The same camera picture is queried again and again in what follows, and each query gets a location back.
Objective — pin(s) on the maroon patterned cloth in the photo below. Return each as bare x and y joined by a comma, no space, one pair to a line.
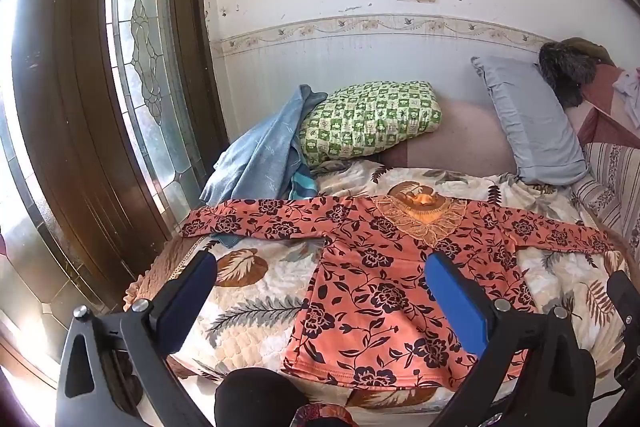
322,415

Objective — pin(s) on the grey blue pillow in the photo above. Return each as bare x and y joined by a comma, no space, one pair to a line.
544,143

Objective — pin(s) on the teal striped cloth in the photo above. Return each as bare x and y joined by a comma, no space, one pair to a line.
303,185

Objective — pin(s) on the blue denim cloth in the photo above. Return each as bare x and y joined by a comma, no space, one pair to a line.
261,163

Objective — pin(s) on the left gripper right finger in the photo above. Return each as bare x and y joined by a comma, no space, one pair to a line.
529,369

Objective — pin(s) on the leaf print blanket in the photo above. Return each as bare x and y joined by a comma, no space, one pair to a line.
249,315

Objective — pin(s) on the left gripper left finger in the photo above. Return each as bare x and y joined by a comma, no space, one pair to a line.
92,389

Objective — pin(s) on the wooden glass door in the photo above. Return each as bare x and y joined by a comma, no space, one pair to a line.
110,125

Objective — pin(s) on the orange floral blouse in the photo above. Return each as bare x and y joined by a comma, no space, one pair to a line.
369,321

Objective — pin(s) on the white crumpled cloth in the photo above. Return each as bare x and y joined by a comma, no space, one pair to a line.
628,86

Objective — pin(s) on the striped beige sofa cover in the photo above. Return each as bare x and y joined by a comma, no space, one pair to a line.
611,189

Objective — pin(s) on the green checkered pillow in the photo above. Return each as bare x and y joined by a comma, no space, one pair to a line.
368,118

